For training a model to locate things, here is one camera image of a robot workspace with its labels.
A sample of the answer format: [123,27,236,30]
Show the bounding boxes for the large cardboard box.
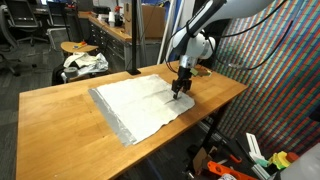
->
[123,2,167,39]

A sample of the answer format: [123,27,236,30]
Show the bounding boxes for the white crumpled cloth pile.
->
[63,51,110,77]

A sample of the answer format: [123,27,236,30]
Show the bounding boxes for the black mesh office chair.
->
[4,0,50,46]

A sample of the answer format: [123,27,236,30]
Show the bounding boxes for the white rounded robot base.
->
[279,142,320,180]

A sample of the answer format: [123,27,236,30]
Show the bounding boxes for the brown cardboard piece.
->
[192,146,215,175]

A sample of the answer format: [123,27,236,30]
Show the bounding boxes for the white plastic bracket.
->
[245,132,268,163]

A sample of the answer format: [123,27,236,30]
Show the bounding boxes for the small red yellow tool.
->
[72,40,89,51]

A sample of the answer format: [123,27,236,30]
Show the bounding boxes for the silver aluminium rail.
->
[251,162,272,180]

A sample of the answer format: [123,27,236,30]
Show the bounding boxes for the orange spirit level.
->
[206,160,260,180]

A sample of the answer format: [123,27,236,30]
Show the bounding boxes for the wooden green camera mount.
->
[189,66,214,78]

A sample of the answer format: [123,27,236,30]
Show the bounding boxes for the yellow green plastic part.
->
[269,151,291,170]

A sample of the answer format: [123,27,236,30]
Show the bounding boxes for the white frayed cotton towel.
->
[94,73,196,145]

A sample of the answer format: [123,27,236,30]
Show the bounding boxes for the black camera stand pole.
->
[127,0,143,76]

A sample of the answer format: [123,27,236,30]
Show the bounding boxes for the red round cap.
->
[285,151,300,164]

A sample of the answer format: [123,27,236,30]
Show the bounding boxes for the orange black bar clamp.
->
[218,138,244,165]

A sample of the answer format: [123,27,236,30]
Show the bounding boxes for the grey drawer workbench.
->
[78,11,161,73]

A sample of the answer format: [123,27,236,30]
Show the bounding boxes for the white leaning pole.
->
[156,0,180,65]

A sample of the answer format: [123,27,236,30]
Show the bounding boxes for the white cup stack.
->
[107,11,116,28]

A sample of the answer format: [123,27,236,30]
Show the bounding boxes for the round wooden side table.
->
[59,40,100,68]

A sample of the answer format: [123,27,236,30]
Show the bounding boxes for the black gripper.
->
[171,65,194,100]

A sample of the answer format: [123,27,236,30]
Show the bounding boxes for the red black bottle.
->
[113,4,124,28]

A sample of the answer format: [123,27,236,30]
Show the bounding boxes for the black low chair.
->
[50,61,111,87]

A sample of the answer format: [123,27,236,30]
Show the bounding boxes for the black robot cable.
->
[213,0,296,72]

